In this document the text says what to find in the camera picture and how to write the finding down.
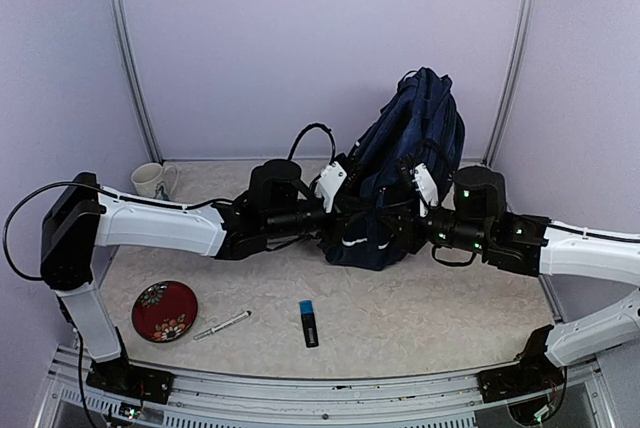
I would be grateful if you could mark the red floral plate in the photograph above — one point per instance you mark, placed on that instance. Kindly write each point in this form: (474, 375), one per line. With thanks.
(164, 312)

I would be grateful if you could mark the right aluminium frame post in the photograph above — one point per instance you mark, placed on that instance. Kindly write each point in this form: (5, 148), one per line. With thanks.
(518, 49)

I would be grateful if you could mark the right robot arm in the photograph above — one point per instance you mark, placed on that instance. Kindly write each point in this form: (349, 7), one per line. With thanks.
(480, 224)

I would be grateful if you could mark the navy blue student backpack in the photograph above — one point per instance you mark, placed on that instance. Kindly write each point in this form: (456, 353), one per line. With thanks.
(377, 221)

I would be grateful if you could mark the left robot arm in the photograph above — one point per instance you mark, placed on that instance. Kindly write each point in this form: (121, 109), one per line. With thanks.
(277, 205)

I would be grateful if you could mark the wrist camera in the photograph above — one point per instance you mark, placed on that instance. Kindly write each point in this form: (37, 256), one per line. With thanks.
(418, 186)
(329, 183)

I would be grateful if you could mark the aluminium frame post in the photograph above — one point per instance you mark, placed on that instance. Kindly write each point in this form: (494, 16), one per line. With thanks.
(127, 56)
(518, 49)

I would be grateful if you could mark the front aluminium rail base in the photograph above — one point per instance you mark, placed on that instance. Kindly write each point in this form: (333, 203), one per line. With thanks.
(206, 399)

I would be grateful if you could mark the left aluminium frame post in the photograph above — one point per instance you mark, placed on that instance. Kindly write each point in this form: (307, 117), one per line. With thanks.
(127, 56)

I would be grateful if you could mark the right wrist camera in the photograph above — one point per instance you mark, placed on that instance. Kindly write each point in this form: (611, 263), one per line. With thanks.
(418, 186)

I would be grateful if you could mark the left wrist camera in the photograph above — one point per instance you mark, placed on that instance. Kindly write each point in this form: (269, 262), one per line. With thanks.
(329, 183)

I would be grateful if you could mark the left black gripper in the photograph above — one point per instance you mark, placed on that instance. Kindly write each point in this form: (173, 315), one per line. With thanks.
(348, 212)

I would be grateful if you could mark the white patterned ceramic cup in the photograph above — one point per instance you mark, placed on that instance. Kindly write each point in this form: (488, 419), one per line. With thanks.
(155, 181)

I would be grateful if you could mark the black and blue stamp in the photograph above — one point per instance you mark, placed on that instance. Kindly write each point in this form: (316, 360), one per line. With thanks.
(308, 322)

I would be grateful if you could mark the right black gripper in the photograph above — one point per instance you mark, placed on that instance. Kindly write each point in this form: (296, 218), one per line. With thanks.
(406, 229)

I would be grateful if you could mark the clear plastic syringe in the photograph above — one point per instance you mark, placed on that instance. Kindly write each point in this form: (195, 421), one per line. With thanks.
(221, 326)

